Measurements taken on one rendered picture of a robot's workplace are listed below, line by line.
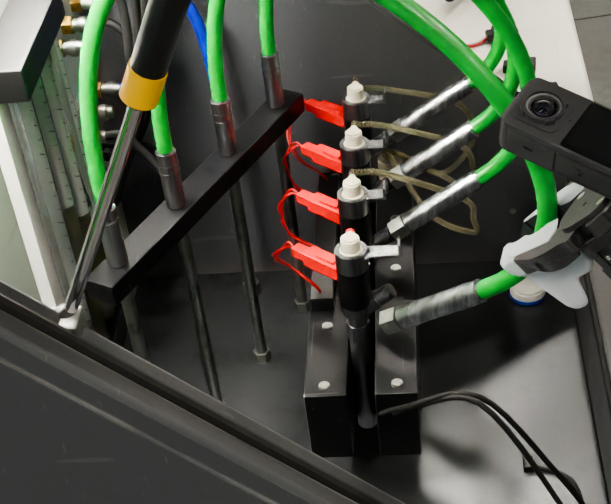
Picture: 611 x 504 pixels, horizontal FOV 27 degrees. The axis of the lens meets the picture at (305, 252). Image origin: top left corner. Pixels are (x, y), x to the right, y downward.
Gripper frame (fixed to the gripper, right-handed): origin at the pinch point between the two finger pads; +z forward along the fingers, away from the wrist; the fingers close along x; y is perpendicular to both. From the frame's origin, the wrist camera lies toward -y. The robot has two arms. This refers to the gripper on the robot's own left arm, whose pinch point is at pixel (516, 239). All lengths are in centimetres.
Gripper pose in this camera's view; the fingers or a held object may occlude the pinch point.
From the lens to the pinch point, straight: 88.7
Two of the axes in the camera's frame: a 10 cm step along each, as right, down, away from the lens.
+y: 7.2, 6.8, 1.2
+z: -3.7, 2.4, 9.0
